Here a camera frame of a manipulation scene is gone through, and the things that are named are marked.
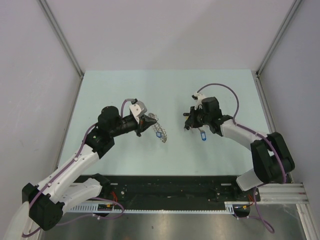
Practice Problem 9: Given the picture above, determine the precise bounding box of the purple camera cable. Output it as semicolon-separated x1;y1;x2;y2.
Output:
21;97;137;238
196;82;288;235

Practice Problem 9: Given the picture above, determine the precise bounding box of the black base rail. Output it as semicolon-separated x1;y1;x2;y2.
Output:
99;174;251;211

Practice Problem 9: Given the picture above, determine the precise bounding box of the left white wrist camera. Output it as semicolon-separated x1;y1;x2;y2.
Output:
129;99;147;123

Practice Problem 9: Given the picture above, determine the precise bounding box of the left aluminium frame post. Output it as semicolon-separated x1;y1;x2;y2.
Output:
37;0;85;80

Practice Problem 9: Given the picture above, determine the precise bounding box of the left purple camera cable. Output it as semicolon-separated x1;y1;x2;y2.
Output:
21;97;137;238

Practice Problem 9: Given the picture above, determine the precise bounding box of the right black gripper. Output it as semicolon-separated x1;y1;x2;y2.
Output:
185;105;211;129

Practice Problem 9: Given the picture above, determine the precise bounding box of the round metal keyring disc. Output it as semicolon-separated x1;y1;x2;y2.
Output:
148;112;168;144

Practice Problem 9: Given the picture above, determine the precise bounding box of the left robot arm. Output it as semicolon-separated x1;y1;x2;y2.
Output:
22;102;157;231

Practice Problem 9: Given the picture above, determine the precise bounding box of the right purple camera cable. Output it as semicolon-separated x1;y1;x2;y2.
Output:
196;82;288;235

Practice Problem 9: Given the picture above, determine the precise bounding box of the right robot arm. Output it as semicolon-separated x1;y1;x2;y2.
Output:
184;93;295;201

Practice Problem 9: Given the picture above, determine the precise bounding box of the aluminium frame post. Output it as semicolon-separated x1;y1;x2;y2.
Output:
37;0;85;80
255;0;303;78

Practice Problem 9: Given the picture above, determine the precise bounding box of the right aluminium frame post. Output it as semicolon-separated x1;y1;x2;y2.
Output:
255;0;303;78

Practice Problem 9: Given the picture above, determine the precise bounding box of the white slotted cable duct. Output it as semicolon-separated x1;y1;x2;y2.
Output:
67;202;241;215

